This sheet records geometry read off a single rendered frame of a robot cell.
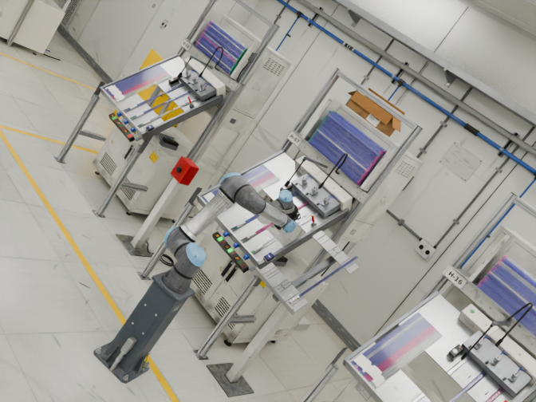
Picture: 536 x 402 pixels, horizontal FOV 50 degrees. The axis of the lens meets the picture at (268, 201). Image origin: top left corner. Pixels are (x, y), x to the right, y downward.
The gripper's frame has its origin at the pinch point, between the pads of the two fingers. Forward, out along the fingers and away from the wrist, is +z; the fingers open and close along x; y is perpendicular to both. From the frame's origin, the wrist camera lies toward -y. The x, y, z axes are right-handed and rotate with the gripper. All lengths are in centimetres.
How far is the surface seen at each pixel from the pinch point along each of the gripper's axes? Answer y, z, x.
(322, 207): 25.0, 0.2, -1.7
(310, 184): 31.6, 1.4, 18.4
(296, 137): 50, 0, 55
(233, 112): 43, 29, 135
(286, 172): 28, 7, 41
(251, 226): -17.3, -1.3, 17.0
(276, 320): -41, 15, -36
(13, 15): -37, 53, 460
